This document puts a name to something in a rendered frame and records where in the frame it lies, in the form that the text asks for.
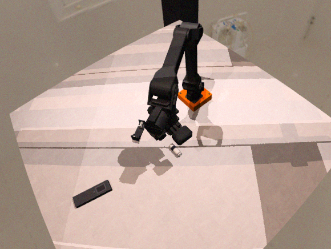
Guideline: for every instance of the brown cylindrical battery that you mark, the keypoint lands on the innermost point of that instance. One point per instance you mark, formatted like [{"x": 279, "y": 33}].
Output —
[{"x": 175, "y": 150}]

